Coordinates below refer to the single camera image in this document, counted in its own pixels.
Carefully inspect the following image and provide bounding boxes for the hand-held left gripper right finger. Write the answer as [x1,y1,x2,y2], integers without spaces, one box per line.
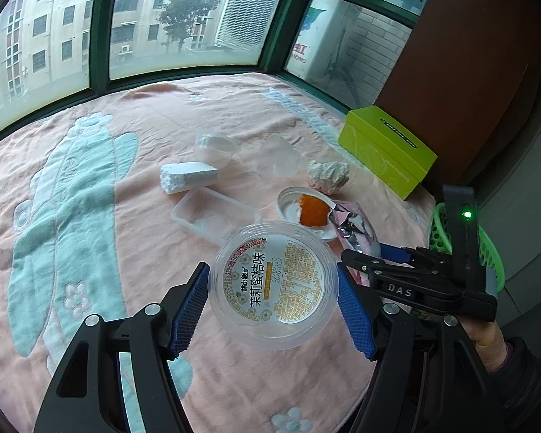
[336,262,508,433]

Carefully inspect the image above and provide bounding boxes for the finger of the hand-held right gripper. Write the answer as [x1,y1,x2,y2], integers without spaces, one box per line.
[379,244,454,272]
[340,249,461,302]

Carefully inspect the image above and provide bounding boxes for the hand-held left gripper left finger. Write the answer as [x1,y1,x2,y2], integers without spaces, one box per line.
[34,262,211,433]

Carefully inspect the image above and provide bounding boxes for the green plastic basket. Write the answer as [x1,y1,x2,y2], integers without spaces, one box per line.
[428,202,506,294]

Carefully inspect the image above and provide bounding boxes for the pink foil wrapper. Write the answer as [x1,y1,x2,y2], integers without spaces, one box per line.
[329,198,382,287]

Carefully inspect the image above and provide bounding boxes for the clear plastic cup printed lid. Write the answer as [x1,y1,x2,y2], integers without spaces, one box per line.
[208,221,339,351]

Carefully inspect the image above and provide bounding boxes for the clear round plastic lid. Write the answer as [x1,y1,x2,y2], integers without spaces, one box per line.
[262,137,302,180]

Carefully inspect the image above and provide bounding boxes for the person's right forearm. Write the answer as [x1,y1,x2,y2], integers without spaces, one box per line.
[466,318,541,433]

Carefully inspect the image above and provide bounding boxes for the orange peel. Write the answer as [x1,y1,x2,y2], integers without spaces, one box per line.
[298,193,333,227]

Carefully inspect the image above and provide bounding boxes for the clear rectangular plastic tray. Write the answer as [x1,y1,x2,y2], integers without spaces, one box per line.
[171,188,262,242]

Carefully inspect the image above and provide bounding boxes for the crumpled white tissue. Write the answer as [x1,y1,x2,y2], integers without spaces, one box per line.
[307,160,350,196]

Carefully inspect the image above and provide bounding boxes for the yellow-green cardboard box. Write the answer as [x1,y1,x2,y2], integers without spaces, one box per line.
[338,106,438,200]

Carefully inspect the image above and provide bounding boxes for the white bowl with orange food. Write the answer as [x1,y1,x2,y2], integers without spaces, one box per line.
[277,186,339,241]

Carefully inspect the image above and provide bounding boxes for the white foam block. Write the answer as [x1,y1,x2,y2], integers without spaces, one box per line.
[160,161,219,197]

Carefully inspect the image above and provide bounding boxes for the small clear plastic cup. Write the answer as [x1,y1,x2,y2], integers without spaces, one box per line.
[194,133,235,167]

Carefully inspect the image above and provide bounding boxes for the brown wooden wardrobe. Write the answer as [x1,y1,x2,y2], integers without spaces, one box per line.
[372,0,541,217]

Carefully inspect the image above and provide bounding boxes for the pink blanket with teal print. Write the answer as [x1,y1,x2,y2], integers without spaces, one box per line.
[0,70,438,433]

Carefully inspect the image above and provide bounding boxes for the grey louvered panel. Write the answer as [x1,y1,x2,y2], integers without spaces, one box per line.
[214,0,285,52]

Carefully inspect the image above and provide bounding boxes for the green tree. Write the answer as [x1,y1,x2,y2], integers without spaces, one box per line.
[158,0,219,55]

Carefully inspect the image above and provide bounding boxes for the beige apartment building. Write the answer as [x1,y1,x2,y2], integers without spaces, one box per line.
[0,0,172,143]

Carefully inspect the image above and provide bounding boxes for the green window frame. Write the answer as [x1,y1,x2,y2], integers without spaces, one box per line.
[0,0,436,156]

